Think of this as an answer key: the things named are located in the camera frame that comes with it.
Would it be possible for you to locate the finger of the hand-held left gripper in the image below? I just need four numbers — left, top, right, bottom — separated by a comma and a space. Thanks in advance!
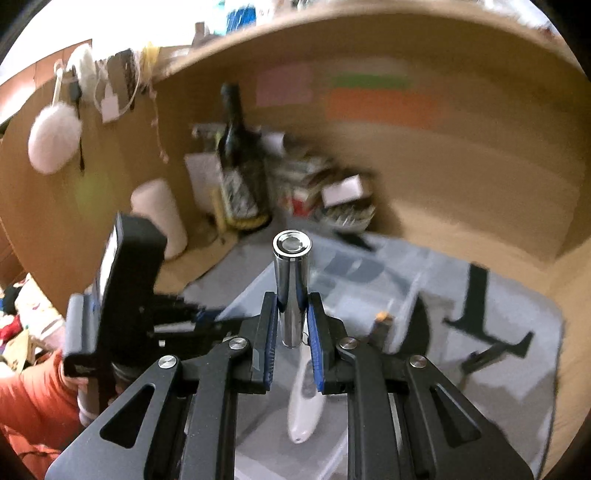
152, 294, 243, 341

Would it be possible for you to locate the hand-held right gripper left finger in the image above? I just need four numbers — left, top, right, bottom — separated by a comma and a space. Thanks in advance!
46, 291, 280, 480

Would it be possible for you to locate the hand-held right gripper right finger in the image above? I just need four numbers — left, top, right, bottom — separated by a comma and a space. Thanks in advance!
307, 291, 536, 480

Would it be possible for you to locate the silver metal cylinder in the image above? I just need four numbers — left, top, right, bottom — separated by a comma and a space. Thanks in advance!
271, 229, 312, 349

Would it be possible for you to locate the black and gold lighter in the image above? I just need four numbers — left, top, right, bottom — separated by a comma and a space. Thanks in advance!
369, 311, 395, 352

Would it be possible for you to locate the white handheld device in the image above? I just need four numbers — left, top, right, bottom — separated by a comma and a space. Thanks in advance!
287, 342, 326, 445

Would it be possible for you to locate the clear plastic container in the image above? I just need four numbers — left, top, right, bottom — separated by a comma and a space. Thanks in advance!
217, 228, 432, 480

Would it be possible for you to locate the person's left forearm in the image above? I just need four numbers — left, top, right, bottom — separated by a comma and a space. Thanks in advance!
0, 348, 100, 467

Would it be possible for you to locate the pink cylinder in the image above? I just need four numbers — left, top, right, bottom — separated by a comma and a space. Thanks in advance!
130, 179, 188, 260

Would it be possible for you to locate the white note card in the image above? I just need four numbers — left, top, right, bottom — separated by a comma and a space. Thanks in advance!
185, 152, 222, 215

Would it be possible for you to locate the white bowl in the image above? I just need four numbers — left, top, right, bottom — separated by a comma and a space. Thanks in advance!
318, 203, 377, 229

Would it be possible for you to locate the white fluffy puff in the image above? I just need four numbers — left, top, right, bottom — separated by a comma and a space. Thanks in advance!
28, 104, 81, 174

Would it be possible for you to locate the small white card box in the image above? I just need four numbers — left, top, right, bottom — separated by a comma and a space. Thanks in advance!
321, 175, 363, 206

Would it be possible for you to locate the stack of books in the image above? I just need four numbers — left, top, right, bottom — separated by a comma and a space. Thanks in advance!
272, 134, 375, 217

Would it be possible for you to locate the dark wine bottle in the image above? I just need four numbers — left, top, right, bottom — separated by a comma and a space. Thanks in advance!
217, 83, 273, 230

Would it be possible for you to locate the white hanging charger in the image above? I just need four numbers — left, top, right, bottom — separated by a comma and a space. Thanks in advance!
100, 90, 120, 123

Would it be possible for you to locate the patterned dark ribbon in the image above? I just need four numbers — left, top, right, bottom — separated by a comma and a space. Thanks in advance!
113, 51, 139, 109

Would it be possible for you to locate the grey mat with black letters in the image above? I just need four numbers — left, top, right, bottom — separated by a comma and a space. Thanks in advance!
182, 228, 566, 480

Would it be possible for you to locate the pink sticky note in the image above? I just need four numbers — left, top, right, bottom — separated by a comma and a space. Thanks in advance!
256, 65, 315, 104

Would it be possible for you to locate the green sticky note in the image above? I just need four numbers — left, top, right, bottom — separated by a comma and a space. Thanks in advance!
330, 69, 411, 90

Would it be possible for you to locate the blue water bottle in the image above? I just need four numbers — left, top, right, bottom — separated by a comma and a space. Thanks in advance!
225, 2, 257, 34

